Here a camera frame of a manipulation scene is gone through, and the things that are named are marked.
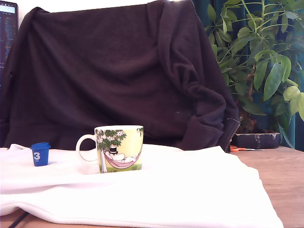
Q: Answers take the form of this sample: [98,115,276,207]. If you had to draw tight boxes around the green leafy houseplant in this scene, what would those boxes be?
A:
[205,0,304,148]

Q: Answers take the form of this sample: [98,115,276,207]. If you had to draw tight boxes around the black cable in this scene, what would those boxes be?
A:
[8,212,30,228]

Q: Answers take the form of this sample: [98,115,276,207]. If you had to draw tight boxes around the blue coffee capsule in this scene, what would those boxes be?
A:
[30,142,51,167]

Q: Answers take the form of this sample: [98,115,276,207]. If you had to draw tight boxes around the dark blue planter box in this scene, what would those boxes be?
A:
[231,132,281,150]

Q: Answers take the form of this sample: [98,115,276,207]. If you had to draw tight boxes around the dark computer monitor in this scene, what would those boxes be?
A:
[0,1,19,88]

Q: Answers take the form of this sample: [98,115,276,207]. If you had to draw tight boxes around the orange handled scissors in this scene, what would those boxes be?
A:
[229,145,265,152]

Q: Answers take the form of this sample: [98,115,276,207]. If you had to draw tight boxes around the white cloth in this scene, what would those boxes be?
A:
[0,143,285,228]

